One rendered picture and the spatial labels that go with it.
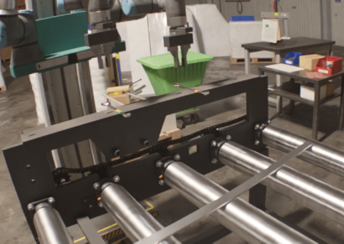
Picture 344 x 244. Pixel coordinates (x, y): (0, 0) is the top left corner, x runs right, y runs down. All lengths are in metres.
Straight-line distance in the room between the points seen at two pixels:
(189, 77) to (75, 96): 2.19
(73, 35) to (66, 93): 0.36
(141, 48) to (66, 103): 3.13
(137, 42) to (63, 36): 3.21
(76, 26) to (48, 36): 0.18
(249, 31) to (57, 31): 6.52
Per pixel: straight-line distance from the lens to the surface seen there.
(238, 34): 7.95
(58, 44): 1.83
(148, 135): 1.35
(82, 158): 2.11
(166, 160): 1.42
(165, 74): 3.79
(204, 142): 1.53
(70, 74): 1.96
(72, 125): 1.22
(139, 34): 4.95
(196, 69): 3.95
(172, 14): 1.41
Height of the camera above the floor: 1.55
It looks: 21 degrees down
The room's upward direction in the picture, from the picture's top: 5 degrees counter-clockwise
